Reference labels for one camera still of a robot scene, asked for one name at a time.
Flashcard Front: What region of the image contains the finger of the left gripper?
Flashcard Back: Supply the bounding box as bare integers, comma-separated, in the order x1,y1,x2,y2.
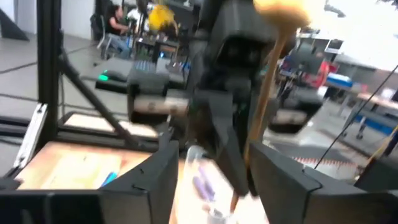
208,93,249,197

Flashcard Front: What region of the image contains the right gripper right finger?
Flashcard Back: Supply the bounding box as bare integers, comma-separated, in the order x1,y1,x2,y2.
248,142,398,224

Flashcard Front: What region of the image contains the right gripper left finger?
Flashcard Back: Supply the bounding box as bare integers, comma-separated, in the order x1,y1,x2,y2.
0,139,180,224

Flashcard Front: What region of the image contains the silver spoon lavender handle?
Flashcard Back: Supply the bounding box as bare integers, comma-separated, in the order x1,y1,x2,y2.
198,166,217,200
192,175,208,202

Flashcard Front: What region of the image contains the gold spoon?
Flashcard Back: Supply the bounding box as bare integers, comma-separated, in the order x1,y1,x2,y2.
229,0,312,215

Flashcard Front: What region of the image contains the black device green light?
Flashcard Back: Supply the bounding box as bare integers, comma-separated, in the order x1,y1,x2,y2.
95,68,129,91

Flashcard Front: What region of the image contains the iridescent blue spoon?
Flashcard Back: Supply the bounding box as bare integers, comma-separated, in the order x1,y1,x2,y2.
99,170,119,189

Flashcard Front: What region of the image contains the dark distant table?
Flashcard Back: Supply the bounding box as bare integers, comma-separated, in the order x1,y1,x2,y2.
133,34,181,63

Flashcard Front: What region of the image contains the clear plastic container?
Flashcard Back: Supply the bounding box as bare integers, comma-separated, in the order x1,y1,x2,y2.
170,144,271,224

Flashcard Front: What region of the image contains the gray chair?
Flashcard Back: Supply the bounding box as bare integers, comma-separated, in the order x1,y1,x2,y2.
95,14,114,60

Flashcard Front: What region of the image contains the person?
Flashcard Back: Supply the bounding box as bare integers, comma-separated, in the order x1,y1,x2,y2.
104,3,133,60
126,4,149,27

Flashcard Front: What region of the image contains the yellow fuzzy object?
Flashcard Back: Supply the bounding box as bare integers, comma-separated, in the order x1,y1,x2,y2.
148,3,179,34

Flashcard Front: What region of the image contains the blue bench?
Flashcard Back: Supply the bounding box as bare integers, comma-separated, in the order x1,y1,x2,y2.
353,107,398,136

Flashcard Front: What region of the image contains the red object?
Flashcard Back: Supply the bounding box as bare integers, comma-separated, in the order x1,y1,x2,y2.
306,60,331,90

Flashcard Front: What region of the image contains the blue topped table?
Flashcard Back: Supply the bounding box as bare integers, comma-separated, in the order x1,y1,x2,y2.
325,72,355,90

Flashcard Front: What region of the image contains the white monitor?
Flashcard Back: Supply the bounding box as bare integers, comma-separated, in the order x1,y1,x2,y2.
323,37,345,55

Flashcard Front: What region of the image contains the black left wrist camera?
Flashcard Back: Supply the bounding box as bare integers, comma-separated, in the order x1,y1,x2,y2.
214,6,277,74

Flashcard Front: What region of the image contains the black aluminium table frame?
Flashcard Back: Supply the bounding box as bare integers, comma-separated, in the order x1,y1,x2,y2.
0,0,165,191

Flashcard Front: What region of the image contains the thin black hanging cable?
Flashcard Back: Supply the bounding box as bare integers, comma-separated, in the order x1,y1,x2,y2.
313,64,398,171

